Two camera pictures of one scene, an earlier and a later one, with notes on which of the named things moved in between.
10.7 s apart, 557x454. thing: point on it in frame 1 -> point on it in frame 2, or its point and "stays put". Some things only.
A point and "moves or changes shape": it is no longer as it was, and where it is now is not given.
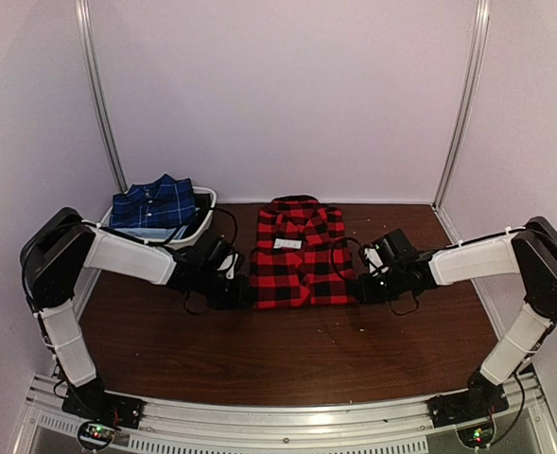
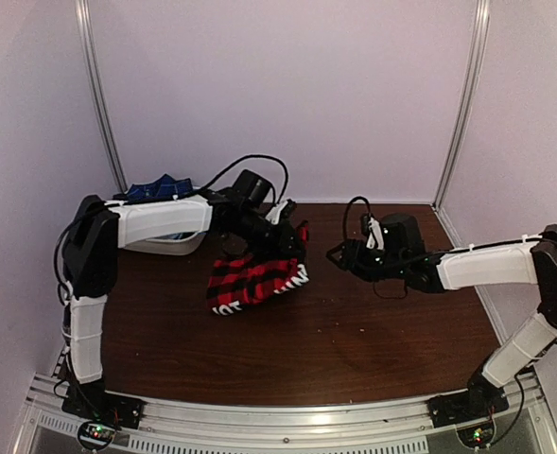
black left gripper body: (223, 296) -> (275, 244)
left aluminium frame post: (93, 64) stays put
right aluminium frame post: (482, 19) stays put
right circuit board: (477, 436) stays put
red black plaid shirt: (301, 256) moves or changes shape
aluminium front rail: (400, 425) stays put
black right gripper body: (378, 293) -> (371, 269)
